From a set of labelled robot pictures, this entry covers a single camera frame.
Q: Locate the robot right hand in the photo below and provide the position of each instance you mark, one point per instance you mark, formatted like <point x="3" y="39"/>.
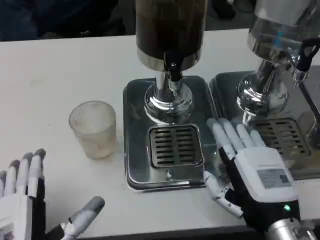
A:
<point x="255" y="172"/>

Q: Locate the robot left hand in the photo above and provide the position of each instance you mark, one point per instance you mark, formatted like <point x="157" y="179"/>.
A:
<point x="15" y="207"/>

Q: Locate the robot right arm silver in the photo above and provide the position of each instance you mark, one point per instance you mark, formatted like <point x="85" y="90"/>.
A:
<point x="287" y="230"/>

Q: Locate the slotted drip tray grid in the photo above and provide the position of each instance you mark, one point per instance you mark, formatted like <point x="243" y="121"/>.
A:
<point x="285" y="136"/>
<point x="175" y="146"/>

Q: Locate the steel drip tray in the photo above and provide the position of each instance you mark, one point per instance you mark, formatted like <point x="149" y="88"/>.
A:
<point x="137" y="140"/>
<point x="225" y="95"/>

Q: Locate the clear ribbed glass cup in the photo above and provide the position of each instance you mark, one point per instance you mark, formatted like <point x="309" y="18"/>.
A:
<point x="93" y="130"/>

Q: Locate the black dispenser tap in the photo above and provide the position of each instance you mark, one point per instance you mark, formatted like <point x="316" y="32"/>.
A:
<point x="173" y="63"/>
<point x="306" y="56"/>

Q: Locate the drink dispenser with clear tank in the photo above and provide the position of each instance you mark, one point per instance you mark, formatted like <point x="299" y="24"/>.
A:
<point x="272" y="37"/>

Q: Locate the drink dispenser with dark drink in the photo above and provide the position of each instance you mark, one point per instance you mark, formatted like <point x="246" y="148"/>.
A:
<point x="170" y="32"/>

